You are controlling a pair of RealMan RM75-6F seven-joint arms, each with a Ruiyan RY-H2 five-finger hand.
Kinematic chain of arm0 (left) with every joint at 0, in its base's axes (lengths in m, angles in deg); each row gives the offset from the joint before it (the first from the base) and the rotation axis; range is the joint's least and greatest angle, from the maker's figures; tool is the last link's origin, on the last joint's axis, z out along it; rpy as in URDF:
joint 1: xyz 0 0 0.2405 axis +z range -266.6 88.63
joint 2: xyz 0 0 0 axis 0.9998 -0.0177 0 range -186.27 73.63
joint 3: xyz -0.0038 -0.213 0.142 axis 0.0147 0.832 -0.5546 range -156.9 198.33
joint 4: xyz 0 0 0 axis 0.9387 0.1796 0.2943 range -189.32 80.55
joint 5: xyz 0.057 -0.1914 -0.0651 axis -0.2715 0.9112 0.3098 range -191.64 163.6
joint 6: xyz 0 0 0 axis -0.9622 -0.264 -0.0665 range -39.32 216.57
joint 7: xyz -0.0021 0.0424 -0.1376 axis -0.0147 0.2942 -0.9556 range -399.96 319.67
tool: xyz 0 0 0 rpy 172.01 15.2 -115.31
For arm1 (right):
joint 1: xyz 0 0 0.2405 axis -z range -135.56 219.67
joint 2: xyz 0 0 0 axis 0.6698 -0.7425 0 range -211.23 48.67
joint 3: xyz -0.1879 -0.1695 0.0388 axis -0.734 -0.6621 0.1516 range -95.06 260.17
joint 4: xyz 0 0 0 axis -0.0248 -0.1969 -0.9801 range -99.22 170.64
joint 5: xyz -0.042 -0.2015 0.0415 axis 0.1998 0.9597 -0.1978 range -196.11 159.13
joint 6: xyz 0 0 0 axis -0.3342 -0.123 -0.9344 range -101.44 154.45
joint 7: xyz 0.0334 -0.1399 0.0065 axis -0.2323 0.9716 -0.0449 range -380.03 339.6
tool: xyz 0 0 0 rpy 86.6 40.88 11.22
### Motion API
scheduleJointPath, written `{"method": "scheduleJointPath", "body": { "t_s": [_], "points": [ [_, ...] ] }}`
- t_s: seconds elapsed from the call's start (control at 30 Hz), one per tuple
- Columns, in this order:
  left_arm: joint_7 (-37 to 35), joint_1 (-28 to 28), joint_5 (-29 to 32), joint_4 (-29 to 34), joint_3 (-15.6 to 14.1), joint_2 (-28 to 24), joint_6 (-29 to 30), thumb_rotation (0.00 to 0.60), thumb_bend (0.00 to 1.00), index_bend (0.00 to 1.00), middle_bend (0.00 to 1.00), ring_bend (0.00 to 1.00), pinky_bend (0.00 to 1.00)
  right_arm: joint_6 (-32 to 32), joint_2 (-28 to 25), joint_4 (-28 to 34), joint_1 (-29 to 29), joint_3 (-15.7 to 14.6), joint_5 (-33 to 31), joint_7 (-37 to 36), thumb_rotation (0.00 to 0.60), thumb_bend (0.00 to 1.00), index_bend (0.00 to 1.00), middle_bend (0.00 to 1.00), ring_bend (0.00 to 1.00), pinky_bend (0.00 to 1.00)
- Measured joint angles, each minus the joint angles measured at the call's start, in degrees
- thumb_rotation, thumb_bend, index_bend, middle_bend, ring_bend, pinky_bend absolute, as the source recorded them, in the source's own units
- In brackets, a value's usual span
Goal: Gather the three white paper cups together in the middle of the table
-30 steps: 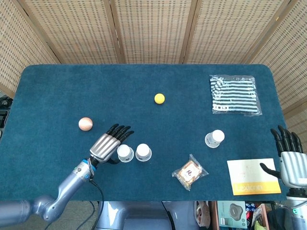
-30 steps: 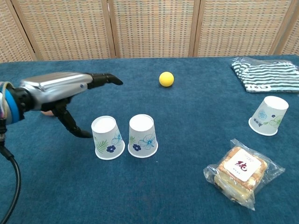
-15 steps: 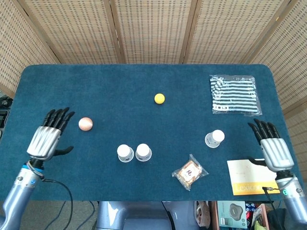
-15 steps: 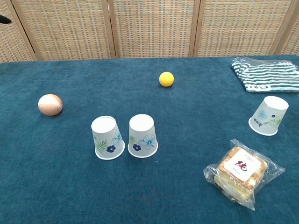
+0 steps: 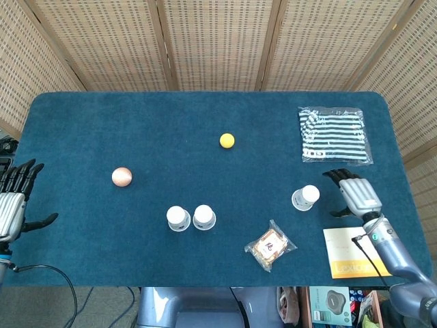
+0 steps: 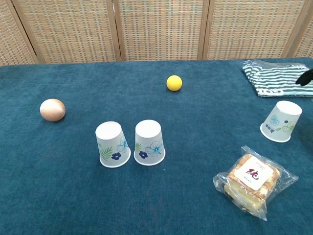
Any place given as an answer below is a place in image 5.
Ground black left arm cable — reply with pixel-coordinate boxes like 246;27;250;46
10;264;79;328

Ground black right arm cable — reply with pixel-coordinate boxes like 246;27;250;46
351;235;391;288

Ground black equipment with cables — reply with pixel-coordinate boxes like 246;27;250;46
0;135;20;172

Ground white and yellow booklet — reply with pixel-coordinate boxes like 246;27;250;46
322;226;393;280

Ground bagged striped cloth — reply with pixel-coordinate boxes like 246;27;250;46
297;106;374;167

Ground plastic wrapped cake slice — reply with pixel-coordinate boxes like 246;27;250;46
244;219;298;273

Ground boxed grey device package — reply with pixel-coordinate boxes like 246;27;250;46
309;286;352;326

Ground woven rattan folding screen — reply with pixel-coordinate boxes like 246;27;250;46
0;0;437;266

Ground blue-grey robot torso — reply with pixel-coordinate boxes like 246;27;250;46
136;286;278;328

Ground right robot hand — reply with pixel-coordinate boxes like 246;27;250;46
322;168;383;219

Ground wooden ball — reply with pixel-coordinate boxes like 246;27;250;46
111;167;133;187

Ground blue carpet tablecloth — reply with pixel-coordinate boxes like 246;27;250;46
2;90;434;288

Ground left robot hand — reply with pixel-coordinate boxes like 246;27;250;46
0;158;59;243

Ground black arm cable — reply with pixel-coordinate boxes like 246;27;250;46
10;264;79;328
351;235;391;288

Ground white floral paper cup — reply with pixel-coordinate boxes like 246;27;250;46
291;184;321;212
166;206;191;233
193;204;217;231

